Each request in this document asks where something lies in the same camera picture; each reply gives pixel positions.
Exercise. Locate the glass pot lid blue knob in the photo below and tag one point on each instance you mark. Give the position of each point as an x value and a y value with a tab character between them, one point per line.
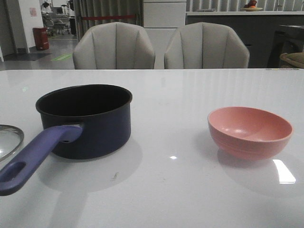
11	138

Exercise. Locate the beige cushion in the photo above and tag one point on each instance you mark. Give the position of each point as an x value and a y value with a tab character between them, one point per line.
292	60

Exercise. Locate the red trash bin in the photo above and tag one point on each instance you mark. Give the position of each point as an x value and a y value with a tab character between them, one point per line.
41	38

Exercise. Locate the pink wall notice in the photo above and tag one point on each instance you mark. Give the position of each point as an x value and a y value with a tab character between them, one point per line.
33	12

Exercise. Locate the white cabinet column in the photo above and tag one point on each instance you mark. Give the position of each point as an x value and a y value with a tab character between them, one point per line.
160	19

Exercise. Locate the fruit plate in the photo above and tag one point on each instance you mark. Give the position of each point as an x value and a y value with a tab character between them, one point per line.
251	6

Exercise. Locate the dark floor mat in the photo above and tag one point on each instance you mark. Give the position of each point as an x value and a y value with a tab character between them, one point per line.
25	56

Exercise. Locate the pink bowl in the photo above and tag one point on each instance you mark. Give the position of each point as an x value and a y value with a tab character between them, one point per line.
249	133

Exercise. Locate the dark grey counter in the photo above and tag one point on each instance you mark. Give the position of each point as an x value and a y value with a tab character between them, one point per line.
267	34

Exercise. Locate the grey pleated curtain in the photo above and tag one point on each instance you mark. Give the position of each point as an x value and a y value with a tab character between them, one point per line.
98	8

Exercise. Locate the red barrier belt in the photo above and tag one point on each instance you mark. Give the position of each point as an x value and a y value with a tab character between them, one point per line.
110	17

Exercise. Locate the dark blue saucepan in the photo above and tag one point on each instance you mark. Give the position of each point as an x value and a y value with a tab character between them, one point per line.
79	122

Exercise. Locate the left beige upholstered chair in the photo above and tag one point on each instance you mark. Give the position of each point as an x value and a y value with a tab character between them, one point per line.
114	45

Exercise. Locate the beige upholstered chair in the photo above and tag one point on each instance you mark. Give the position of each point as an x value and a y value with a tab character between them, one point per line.
114	45
205	46

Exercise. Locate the right beige upholstered chair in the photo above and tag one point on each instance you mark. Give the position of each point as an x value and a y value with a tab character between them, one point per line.
205	46

